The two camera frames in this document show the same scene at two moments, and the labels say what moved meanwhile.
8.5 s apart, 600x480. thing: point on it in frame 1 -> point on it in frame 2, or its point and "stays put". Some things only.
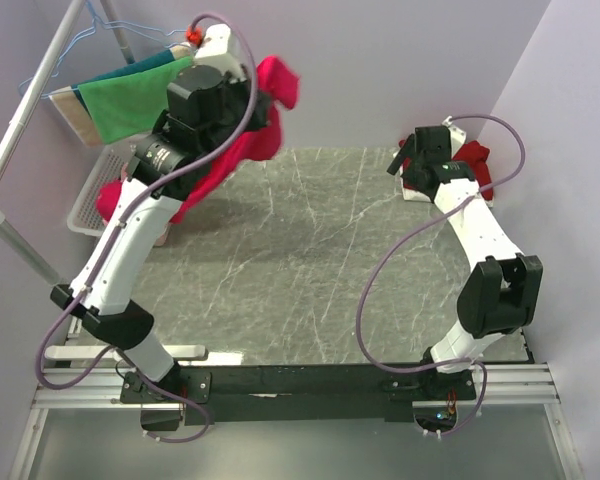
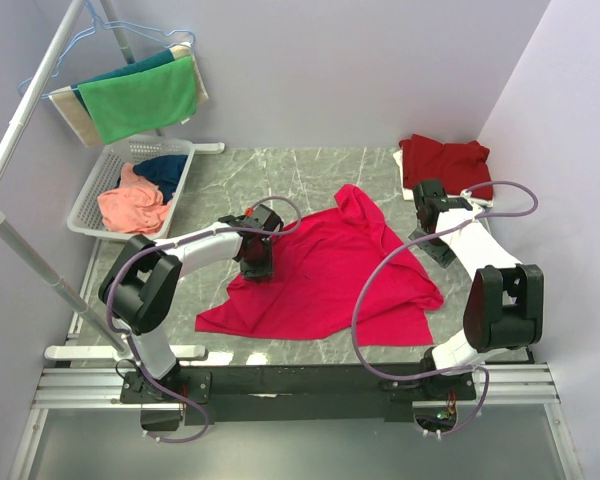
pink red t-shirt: [110, 201] -> [318, 266]
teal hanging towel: [150, 62] stays put
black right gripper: [403, 153] -> [442, 255]
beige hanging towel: [65, 106] stays put
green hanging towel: [131, 104] stays put
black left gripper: [260, 116] -> [265, 270]
